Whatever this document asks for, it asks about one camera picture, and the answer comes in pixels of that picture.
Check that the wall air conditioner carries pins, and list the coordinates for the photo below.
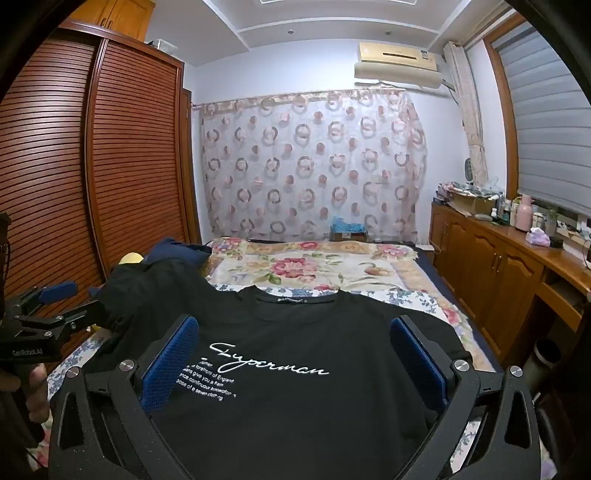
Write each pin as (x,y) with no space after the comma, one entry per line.
(397,57)

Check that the blue item on box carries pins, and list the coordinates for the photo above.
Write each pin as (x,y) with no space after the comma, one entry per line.
(348,228)

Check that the person's left hand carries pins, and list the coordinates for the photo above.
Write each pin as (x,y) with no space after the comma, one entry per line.
(38,392)

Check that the grey cylindrical bin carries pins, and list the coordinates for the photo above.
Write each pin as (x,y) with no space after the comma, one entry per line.
(542,369)

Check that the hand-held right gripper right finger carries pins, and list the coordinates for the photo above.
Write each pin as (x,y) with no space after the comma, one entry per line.
(418,364)

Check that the cluster of small bottles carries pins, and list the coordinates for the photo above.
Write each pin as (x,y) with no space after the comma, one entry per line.
(503,210)

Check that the long wooden sideboard cabinet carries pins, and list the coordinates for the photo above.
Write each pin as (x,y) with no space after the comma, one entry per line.
(485,258)

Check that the black printed t-shirt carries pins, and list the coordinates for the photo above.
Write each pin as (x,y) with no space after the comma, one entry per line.
(295,332)

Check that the green bottle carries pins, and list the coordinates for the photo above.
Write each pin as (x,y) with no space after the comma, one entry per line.
(551,224)

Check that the yellow plush toy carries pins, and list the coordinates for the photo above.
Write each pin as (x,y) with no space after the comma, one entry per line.
(130,257)

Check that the blue floral white sheet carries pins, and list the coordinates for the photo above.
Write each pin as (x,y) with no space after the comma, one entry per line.
(369,294)

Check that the purple tissue pack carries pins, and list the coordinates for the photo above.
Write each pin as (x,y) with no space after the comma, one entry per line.
(538,237)

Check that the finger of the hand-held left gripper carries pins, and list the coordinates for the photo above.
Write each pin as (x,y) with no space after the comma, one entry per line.
(57,291)
(69,318)

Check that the wooden window frame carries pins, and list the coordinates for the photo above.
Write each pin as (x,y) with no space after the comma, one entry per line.
(501,115)

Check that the wooden overhead cabinet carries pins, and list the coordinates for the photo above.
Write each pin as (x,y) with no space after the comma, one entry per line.
(115,16)

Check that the sheer circle-patterned curtain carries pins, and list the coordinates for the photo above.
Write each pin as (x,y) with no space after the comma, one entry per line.
(314,161)

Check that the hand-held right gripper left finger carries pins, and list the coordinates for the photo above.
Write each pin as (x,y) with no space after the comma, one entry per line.
(171,364)

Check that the pink rose floral blanket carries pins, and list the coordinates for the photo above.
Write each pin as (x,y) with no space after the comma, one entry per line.
(300,267)

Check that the pink thermos jug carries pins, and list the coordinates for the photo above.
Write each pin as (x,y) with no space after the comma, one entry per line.
(524,214)

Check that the grey window blind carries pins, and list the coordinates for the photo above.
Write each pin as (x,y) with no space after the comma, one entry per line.
(545,115)

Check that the open cardboard box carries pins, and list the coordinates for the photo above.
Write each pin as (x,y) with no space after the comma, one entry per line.
(471,203)

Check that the louvered wooden wardrobe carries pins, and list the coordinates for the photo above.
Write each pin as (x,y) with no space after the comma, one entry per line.
(134,161)

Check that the clear plastic box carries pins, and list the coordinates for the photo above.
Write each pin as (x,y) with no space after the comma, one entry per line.
(166,45)

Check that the navy blue folded clothes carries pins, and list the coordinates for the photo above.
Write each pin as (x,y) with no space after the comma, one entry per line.
(178,251)

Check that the navy bed mattress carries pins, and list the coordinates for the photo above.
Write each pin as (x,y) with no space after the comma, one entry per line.
(431,272)

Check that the pile of folded cloths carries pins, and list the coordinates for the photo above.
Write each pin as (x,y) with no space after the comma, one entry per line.
(450,191)

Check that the small white fan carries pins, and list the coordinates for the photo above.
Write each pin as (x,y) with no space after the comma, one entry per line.
(470,170)

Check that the beige tied side curtain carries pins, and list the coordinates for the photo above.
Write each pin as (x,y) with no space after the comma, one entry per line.
(471,124)

